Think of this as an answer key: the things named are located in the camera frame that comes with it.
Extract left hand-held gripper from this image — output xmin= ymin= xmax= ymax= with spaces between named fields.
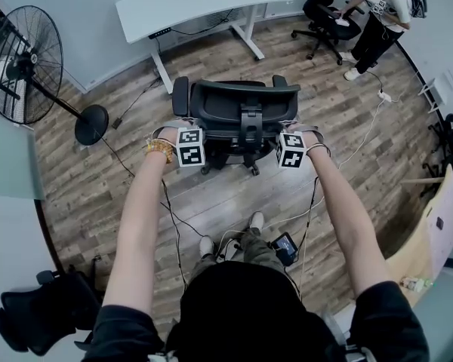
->
xmin=152 ymin=118 xmax=206 ymax=168

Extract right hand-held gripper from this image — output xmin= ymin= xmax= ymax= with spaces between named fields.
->
xmin=275 ymin=121 xmax=325 ymax=170

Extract black mesh office chair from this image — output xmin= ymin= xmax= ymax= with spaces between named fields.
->
xmin=171 ymin=74 xmax=301 ymax=176

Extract person's right forearm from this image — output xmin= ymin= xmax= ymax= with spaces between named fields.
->
xmin=306 ymin=149 xmax=396 ymax=300

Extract person's left forearm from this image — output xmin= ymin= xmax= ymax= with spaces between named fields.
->
xmin=101 ymin=156 xmax=174 ymax=315

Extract white desk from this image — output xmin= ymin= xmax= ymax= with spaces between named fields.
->
xmin=115 ymin=0 xmax=295 ymax=95

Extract person's right hand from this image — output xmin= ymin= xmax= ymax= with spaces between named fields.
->
xmin=303 ymin=132 xmax=322 ymax=150

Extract person's left hand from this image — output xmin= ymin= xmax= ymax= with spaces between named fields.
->
xmin=157 ymin=130 xmax=179 ymax=147

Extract thin black wrist band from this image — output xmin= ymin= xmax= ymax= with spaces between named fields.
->
xmin=305 ymin=143 xmax=331 ymax=158

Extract person's right white shoe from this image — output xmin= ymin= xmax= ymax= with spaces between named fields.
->
xmin=248 ymin=211 xmax=266 ymax=231

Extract person's white shoe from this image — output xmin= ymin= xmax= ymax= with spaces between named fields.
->
xmin=199 ymin=235 xmax=214 ymax=258
xmin=248 ymin=211 xmax=266 ymax=231

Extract black device with screen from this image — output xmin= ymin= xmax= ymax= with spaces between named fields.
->
xmin=270 ymin=232 xmax=300 ymax=268

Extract person's left white shoe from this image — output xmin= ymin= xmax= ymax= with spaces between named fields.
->
xmin=199 ymin=235 xmax=214 ymax=258

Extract person's camouflage trousers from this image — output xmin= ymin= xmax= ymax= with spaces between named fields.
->
xmin=188 ymin=227 xmax=285 ymax=278

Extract light wooden table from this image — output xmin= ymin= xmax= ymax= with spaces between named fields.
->
xmin=384 ymin=164 xmax=453 ymax=308

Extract person's black shirt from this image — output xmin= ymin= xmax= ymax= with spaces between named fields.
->
xmin=91 ymin=260 xmax=432 ymax=362

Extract drink bottle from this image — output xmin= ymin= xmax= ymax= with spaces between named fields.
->
xmin=401 ymin=275 xmax=436 ymax=292

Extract amber beaded bracelet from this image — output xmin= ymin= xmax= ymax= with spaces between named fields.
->
xmin=145 ymin=137 xmax=174 ymax=164

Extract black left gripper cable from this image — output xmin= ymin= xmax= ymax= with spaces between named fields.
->
xmin=161 ymin=179 xmax=189 ymax=297

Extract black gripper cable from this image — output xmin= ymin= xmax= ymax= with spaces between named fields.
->
xmin=161 ymin=179 xmax=189 ymax=297
xmin=297 ymin=176 xmax=321 ymax=302

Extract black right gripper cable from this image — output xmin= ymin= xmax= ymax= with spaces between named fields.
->
xmin=297 ymin=176 xmax=321 ymax=302

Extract black fan cable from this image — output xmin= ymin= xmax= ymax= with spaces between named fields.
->
xmin=99 ymin=136 xmax=136 ymax=177

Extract white floor cable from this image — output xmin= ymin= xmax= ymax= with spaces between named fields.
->
xmin=337 ymin=98 xmax=386 ymax=170

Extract black pedestal fan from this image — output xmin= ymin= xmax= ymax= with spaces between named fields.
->
xmin=0 ymin=5 xmax=109 ymax=146

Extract grey backpack strap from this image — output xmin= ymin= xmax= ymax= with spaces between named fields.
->
xmin=322 ymin=310 xmax=377 ymax=362

